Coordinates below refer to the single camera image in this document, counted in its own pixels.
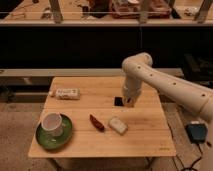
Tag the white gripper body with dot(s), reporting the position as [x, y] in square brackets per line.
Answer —
[131, 88]

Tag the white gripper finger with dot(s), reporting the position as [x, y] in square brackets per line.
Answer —
[130, 103]
[124, 100]

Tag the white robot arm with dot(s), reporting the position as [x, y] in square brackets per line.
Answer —
[195, 98]

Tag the black rectangular block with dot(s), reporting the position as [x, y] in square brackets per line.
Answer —
[118, 101]

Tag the white wrapped packet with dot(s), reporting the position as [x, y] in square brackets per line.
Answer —
[119, 126]

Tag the wooden folding table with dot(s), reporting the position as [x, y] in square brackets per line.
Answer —
[148, 134]

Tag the red chili pepper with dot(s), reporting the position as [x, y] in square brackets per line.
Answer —
[96, 123]

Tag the white lying bottle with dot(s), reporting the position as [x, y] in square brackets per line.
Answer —
[65, 94]

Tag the black foot pedal box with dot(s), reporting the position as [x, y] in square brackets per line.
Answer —
[197, 133]

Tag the white ceramic cup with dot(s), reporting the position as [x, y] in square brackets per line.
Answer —
[52, 124]

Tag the green saucer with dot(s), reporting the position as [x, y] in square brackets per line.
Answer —
[49, 142]

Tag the long wooden bench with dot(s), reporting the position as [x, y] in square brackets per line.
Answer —
[59, 72]

